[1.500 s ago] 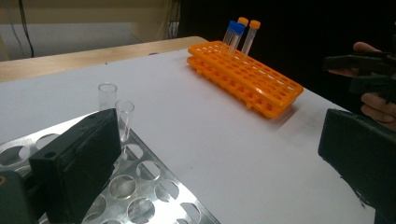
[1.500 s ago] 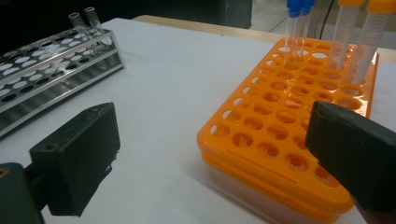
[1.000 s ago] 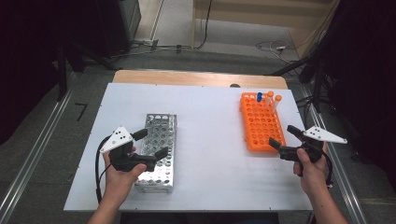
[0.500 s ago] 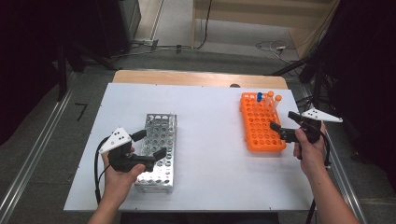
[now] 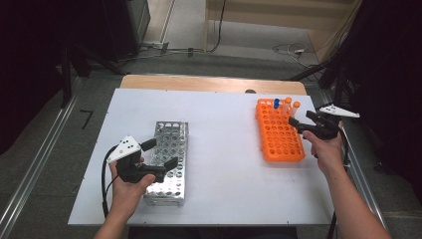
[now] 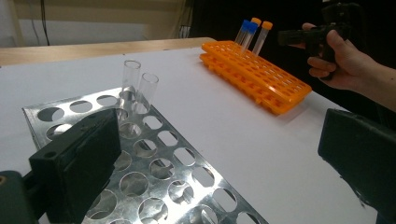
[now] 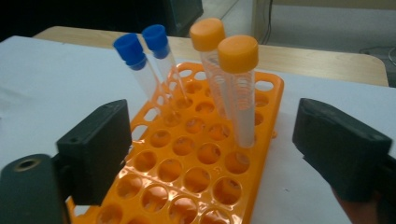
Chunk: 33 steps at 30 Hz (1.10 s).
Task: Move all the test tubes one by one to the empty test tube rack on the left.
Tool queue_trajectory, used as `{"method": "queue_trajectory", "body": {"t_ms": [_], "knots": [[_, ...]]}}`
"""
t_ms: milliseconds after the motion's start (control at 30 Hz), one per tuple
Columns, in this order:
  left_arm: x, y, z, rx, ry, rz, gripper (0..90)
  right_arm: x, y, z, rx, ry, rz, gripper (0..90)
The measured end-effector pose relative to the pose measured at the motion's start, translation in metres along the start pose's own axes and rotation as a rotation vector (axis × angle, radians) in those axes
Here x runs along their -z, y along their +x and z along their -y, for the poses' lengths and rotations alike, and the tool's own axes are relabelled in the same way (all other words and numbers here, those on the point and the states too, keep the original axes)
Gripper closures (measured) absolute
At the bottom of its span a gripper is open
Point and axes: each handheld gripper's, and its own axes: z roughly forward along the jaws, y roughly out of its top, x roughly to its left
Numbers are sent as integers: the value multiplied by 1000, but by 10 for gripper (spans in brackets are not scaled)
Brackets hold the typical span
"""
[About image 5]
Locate white floor cable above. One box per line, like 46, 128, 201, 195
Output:
272, 42, 321, 69

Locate black curtain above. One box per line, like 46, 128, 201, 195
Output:
331, 0, 422, 200
0, 0, 127, 155

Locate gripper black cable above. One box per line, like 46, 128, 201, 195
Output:
101, 144, 119, 219
327, 120, 351, 239

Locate orange-capped test tube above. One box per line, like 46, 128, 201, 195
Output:
282, 97, 294, 115
290, 101, 302, 118

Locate orange plastic test tube rack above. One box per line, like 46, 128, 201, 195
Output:
255, 98, 307, 163

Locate dark grey cabinet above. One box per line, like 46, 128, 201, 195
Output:
99, 0, 151, 63

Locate person's left hand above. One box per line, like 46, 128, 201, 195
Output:
108, 158, 156, 217

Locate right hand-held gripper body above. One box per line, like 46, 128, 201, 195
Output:
298, 104, 361, 140

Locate black hanging cable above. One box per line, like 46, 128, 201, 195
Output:
207, 0, 228, 54

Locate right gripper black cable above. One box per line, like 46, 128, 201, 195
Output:
327, 120, 351, 239

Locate silver metal test tube rack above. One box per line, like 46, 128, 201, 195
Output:
142, 120, 189, 206

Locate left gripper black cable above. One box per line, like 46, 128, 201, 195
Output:
101, 144, 119, 219

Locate grey floor cables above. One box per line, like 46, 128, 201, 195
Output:
138, 41, 207, 58

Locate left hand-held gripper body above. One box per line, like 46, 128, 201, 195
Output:
106, 134, 167, 184

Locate person's right hand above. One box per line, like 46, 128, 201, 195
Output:
302, 129, 344, 175

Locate metal floor rail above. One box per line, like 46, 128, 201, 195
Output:
312, 89, 394, 239
0, 76, 86, 239

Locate light wooden desk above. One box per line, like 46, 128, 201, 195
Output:
203, 0, 364, 64

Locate black metal stand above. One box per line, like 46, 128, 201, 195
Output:
59, 43, 128, 109
282, 59, 347, 111

